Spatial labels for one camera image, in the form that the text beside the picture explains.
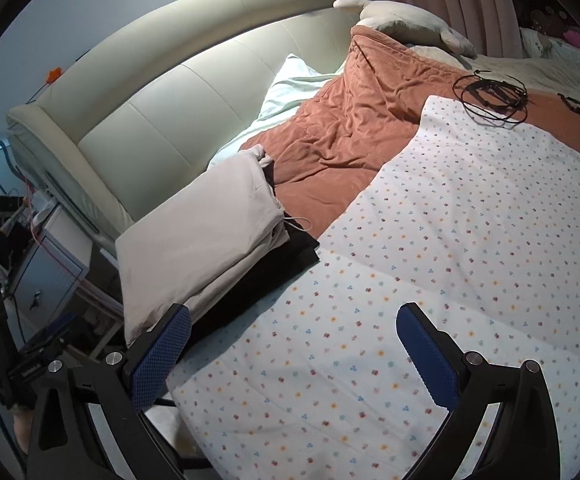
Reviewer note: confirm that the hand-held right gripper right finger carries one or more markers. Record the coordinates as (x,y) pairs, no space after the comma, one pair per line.
(427,355)

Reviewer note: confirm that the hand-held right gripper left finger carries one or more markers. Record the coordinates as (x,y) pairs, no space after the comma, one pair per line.
(162,355)

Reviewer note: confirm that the beige jacket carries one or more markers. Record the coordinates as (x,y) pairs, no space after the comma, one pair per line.
(195,240)

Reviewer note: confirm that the person's left forearm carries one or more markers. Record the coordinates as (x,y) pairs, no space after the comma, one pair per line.
(22,425)

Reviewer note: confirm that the folded black clothes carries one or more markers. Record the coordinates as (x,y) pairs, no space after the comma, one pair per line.
(280,260)

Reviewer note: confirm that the floral dotted bed sheet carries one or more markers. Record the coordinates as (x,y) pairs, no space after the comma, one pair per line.
(419,260)

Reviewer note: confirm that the grey bedside cabinet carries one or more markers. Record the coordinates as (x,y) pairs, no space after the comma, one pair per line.
(45,270)

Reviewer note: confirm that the rust brown blanket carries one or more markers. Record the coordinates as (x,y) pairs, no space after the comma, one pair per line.
(349,125)

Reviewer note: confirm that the cream padded headboard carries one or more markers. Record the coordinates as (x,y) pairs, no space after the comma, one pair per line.
(170,100)

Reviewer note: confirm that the small black clip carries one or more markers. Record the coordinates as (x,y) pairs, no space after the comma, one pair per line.
(577,106)

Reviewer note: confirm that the white pillow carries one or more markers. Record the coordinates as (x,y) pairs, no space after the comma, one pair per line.
(290,90)

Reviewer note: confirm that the small orange toy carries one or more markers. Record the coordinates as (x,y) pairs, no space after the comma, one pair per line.
(53,74)

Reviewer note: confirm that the beige bear print blanket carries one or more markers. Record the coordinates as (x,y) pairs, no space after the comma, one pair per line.
(534,70)

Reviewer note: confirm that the beige plush pillow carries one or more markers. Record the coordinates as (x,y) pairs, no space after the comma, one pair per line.
(409,20)

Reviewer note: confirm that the pink garment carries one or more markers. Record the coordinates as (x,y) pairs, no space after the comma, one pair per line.
(577,37)

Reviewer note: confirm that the dark plush toy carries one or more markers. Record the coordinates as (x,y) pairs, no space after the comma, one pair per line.
(544,17)

